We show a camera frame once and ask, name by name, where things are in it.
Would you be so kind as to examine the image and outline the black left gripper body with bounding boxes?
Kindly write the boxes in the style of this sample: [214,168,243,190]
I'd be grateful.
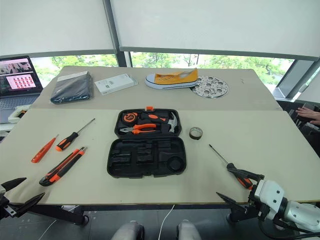
[0,191,16,220]

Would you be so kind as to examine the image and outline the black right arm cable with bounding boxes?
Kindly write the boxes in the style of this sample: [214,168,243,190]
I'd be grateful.
[257,216,320,240]

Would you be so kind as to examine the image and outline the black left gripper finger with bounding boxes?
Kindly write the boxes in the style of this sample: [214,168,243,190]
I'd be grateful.
[8,191,47,218]
[0,177,28,193]

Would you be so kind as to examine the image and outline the yellow canvas shoe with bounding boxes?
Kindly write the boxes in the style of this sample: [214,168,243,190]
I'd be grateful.
[144,67,200,90]

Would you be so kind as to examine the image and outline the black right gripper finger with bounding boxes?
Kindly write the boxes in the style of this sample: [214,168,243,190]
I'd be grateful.
[227,167,265,182]
[215,191,249,214]

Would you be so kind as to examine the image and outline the grey rounded shape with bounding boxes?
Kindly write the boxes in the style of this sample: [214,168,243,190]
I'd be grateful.
[110,220,146,240]
[175,219,201,240]

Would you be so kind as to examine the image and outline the flat white packaged box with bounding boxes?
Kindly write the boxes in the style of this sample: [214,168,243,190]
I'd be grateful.
[94,72,139,96]

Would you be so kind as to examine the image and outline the person's right hand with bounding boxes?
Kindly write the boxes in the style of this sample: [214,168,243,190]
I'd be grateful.
[296,106,320,120]

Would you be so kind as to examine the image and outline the open laptop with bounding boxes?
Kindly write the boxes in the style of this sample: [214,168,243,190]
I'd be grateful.
[0,55,44,125]

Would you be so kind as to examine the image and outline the grey window pillar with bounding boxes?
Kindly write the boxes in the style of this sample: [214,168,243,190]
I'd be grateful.
[102,0,133,68]

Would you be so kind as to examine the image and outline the orange handled pliers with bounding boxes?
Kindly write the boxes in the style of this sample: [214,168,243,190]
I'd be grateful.
[119,123,158,136]

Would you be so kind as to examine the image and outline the orange black tape measure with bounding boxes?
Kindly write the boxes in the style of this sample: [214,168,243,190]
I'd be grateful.
[122,112,138,125]

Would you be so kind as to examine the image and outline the perforated round metal disc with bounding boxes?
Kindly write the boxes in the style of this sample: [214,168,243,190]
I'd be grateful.
[188,75,230,99]

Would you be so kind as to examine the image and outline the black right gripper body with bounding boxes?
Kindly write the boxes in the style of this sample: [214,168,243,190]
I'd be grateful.
[244,183,264,221]

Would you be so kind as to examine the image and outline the grey slanted window frame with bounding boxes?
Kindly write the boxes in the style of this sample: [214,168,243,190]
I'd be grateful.
[274,59,320,100]

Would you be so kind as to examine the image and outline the thin white cable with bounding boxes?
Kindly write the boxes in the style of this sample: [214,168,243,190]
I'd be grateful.
[158,204,176,240]

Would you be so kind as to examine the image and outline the black tool case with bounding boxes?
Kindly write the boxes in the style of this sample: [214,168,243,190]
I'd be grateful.
[106,106,188,179]

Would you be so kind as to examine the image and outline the orange black utility knife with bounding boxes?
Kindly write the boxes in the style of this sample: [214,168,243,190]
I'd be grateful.
[38,146,88,187]

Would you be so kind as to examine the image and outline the dark folded cloth package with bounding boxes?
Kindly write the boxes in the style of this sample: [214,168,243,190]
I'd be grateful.
[49,70,96,105]

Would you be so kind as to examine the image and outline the white orange handheld device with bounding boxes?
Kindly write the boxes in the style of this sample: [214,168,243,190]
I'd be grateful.
[7,104,32,124]

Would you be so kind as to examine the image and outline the thick screwdriver black orange handle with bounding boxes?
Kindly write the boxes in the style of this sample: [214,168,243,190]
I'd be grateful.
[55,118,96,152]

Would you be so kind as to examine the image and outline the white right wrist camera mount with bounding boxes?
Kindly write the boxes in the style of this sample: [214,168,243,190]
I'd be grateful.
[254,179,286,221]

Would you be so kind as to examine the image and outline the claw hammer orange black handle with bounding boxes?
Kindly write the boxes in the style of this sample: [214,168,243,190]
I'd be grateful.
[139,111,179,134]

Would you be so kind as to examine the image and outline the narrow white roller blind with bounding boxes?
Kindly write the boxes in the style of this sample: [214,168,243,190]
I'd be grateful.
[0,0,118,59]

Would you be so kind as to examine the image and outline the black tape roll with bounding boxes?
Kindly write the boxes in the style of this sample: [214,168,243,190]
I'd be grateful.
[188,126,204,141]

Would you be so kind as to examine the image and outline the slim screwdriver black orange handle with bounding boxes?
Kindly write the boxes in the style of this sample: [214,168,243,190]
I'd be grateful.
[208,143,255,191]

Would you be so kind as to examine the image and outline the wide white roller blind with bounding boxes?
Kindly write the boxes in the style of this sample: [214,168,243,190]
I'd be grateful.
[109,0,320,61]

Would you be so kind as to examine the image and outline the orange voltage tester pen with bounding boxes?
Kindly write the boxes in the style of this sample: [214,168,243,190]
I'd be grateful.
[30,134,60,164]

